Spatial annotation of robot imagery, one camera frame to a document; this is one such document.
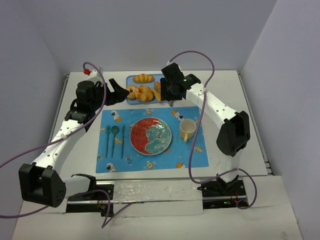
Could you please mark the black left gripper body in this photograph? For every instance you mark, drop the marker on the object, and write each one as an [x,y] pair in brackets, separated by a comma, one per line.
[111,94]

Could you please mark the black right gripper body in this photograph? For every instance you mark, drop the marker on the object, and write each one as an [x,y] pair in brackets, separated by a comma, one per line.
[170,94]

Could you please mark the long striped croissant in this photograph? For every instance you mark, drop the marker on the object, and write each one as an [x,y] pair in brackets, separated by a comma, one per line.
[157,90]

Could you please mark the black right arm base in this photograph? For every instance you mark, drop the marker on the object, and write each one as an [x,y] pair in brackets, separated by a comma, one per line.
[218,194]

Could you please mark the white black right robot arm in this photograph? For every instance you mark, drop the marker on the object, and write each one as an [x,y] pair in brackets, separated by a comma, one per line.
[234,127]

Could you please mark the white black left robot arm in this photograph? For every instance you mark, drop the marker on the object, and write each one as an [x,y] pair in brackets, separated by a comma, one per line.
[40,181]

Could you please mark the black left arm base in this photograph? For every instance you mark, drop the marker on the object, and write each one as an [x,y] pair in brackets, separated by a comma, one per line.
[85,195]

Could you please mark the curled golden croissant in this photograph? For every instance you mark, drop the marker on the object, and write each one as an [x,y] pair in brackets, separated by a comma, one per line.
[144,94]

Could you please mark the golden croissant at tray back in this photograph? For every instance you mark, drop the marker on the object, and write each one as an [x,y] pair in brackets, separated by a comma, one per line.
[143,78]

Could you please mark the cream yellow mug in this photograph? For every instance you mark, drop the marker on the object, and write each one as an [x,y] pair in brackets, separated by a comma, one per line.
[187,129]

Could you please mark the teal plastic fork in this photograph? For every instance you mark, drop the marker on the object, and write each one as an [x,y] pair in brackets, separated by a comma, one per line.
[108,131]

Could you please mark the teal plastic spoon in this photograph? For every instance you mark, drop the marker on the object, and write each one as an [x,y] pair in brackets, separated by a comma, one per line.
[114,130]

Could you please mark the teal plastic knife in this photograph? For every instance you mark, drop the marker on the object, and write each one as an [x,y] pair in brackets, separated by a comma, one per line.
[123,140]

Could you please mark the red and teal plate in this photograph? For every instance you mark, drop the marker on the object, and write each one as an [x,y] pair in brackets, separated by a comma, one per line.
[150,136]

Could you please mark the blue space print placemat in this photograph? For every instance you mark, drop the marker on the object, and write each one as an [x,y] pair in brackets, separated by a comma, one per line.
[178,155]

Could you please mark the glazed ring donut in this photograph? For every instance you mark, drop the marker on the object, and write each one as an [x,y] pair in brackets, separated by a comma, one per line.
[132,91]

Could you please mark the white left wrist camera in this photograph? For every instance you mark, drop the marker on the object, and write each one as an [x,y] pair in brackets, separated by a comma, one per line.
[92,75]

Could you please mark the metal front rail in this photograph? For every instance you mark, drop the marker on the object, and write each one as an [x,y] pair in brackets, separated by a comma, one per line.
[143,191]

